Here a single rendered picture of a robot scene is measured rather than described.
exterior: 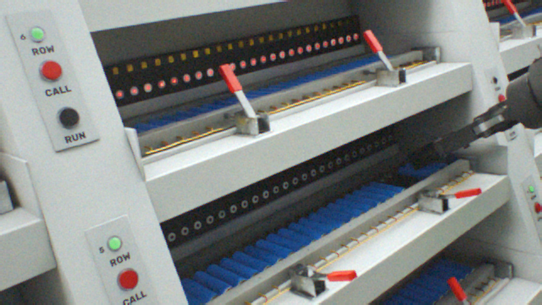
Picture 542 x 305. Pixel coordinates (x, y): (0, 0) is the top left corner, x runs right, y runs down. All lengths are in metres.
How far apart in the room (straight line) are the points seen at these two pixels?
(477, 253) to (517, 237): 0.09
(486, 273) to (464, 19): 0.43
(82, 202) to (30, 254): 0.06
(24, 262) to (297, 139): 0.32
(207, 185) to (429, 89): 0.41
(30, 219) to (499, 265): 0.77
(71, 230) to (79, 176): 0.05
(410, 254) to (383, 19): 0.46
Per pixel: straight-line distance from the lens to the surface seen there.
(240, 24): 0.89
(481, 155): 0.98
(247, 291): 0.63
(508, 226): 1.01
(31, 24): 0.52
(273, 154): 0.61
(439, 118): 1.00
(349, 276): 0.58
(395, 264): 0.73
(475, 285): 0.98
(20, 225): 0.49
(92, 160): 0.50
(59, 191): 0.49
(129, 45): 0.78
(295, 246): 0.72
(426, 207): 0.83
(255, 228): 0.77
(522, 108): 0.79
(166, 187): 0.53
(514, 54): 1.08
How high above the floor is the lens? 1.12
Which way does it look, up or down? 2 degrees down
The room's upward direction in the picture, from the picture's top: 19 degrees counter-clockwise
